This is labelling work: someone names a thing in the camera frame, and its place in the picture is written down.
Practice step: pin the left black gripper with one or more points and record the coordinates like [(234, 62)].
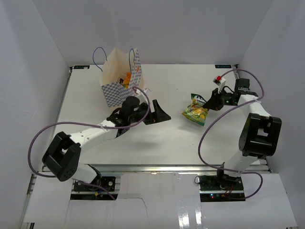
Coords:
[(157, 116)]

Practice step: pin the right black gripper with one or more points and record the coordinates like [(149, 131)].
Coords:
[(214, 103)]

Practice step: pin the green yellow candy bag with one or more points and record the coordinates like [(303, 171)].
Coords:
[(195, 111)]

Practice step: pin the orange candy bag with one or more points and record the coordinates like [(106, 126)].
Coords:
[(127, 79)]

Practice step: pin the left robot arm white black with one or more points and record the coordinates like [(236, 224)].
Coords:
[(63, 154)]

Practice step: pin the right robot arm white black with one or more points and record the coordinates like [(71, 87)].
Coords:
[(259, 136)]

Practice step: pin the blue checkered paper bag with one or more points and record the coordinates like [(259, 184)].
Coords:
[(119, 74)]

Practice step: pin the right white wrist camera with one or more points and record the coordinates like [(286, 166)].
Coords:
[(220, 82)]

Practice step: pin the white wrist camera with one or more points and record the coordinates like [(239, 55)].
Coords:
[(220, 82), (143, 96)]

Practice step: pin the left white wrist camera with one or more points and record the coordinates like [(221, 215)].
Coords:
[(143, 96)]

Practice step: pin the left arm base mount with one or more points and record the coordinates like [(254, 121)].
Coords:
[(108, 183)]

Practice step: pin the aluminium front rail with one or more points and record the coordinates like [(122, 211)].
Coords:
[(154, 169)]

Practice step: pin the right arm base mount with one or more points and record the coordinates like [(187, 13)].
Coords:
[(220, 187)]

